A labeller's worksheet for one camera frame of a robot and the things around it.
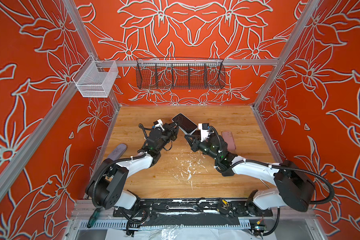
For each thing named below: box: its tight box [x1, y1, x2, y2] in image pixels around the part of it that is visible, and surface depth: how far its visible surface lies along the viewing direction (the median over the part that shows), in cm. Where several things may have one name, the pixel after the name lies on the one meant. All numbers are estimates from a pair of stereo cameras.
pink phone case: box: [221, 131, 236, 151], surface depth 103 cm
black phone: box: [171, 113, 198, 135], surface depth 80 cm
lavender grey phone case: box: [107, 143, 127, 161], surface depth 93 cm
